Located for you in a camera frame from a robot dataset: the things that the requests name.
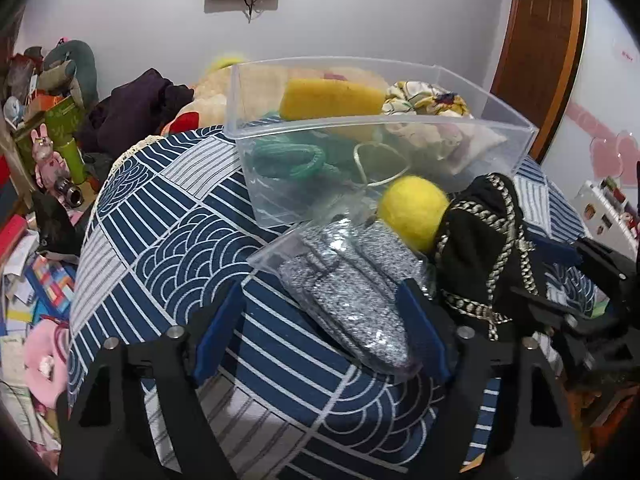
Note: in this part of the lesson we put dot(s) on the pink plush toy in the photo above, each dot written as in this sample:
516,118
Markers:
42,360

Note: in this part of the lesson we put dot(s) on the white shelf with small items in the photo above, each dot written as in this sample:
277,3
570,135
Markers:
607,210

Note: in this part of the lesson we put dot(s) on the dark purple garment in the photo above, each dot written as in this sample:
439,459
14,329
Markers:
135,110

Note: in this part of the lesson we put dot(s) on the yellow sponge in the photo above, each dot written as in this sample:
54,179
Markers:
325,101

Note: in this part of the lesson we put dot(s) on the brown wooden door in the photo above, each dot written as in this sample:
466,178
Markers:
540,50

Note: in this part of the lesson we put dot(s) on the grey gloves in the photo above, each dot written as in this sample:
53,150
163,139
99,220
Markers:
345,285

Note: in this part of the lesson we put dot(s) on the pale floral fabric pouch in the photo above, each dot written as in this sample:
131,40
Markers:
445,142

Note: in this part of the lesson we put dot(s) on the pink heart wall decoration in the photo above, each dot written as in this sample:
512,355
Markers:
607,147

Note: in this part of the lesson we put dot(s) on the cream and yellow plush toy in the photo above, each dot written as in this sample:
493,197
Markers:
210,97

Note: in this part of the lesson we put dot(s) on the small silver camera lens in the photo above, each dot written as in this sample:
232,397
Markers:
70,192

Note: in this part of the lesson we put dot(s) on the yellow felt ball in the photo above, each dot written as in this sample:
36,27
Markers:
412,210

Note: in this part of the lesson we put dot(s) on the blue patterned tablecloth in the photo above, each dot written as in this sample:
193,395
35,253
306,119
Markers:
165,240

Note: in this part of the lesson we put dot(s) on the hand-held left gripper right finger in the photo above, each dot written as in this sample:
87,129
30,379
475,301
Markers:
424,330

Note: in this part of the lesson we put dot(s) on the clear plastic storage box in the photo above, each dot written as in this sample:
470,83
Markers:
280,200

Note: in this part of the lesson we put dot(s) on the pink bunny figure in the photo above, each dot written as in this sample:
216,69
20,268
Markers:
46,160

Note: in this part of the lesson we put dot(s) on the black bird figure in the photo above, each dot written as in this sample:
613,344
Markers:
57,230

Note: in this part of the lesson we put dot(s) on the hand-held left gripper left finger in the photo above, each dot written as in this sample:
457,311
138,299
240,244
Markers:
219,332

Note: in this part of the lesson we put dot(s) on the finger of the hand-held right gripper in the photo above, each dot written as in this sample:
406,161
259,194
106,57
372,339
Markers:
552,251
537,307

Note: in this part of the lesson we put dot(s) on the green cardboard box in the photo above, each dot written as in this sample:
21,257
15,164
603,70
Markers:
55,120

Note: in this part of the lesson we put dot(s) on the pile of books and papers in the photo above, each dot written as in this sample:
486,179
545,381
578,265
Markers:
30,280

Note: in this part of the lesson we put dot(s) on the green plush dinosaur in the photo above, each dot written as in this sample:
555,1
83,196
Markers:
75,67

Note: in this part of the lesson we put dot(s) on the green bottle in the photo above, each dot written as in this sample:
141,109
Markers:
74,160

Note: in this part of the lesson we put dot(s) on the yellow floral cloth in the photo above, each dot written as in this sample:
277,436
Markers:
425,97

